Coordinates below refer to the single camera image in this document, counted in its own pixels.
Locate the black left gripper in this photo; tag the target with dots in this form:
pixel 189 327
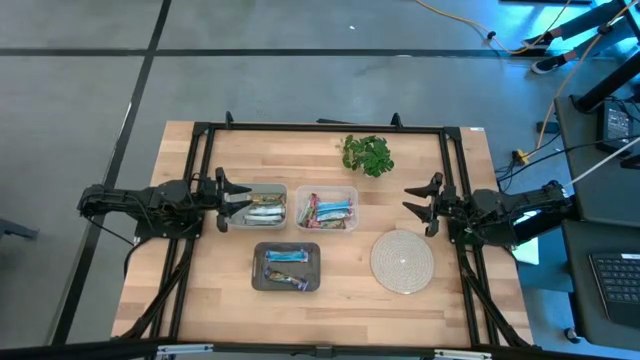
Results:
pixel 206 200

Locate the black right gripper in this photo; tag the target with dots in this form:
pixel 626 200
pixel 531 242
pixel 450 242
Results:
pixel 452 207

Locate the green gold granola bar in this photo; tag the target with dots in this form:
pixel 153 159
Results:
pixel 270 199

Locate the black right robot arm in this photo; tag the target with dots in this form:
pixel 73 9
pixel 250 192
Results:
pixel 520 210

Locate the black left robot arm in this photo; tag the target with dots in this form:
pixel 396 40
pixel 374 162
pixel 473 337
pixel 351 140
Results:
pixel 125 200

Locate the pale grey-green plastic bin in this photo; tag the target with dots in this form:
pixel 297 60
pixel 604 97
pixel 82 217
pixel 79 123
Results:
pixel 265 189

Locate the green leafy potted plant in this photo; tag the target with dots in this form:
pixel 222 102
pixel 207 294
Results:
pixel 367 156

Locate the small white table label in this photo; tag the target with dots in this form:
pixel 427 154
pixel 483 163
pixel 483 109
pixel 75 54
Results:
pixel 476 129

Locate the clear plastic bin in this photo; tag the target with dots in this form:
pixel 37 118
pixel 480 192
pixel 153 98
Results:
pixel 327 192

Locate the dark grey plastic bin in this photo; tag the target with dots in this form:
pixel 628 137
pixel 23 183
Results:
pixel 312 277

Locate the dark grey side table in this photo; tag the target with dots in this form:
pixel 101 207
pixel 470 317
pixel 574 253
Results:
pixel 580 280
pixel 610 205

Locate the person's shoe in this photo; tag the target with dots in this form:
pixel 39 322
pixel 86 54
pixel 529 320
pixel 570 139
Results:
pixel 550 64
pixel 539 40

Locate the black caster wheel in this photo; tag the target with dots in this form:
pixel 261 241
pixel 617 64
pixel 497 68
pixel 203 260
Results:
pixel 572 336

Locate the black power adapter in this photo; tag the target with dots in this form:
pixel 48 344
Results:
pixel 615 125

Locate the black laptop keyboard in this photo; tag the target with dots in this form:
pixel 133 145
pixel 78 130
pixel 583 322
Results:
pixel 617 285

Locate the black diagonal desk leg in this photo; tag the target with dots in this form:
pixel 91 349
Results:
pixel 607 87

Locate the black rig crossbar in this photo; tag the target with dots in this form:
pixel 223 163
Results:
pixel 75 351

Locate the grey chair base leg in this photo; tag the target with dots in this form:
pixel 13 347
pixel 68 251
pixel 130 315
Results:
pixel 15 229

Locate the person's leg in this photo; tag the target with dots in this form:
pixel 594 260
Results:
pixel 600 42
pixel 585 19

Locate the black aluminium table frame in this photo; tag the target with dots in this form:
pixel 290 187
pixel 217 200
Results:
pixel 325 127

